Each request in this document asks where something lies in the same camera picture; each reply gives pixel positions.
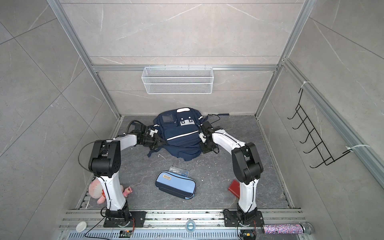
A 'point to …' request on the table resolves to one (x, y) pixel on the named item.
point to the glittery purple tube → (306, 228)
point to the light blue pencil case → (177, 185)
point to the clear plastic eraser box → (184, 172)
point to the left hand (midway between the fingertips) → (165, 139)
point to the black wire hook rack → (320, 146)
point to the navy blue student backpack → (181, 127)
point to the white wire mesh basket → (177, 80)
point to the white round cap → (81, 226)
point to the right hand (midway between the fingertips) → (206, 148)
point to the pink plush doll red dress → (96, 190)
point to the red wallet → (234, 187)
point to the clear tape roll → (187, 224)
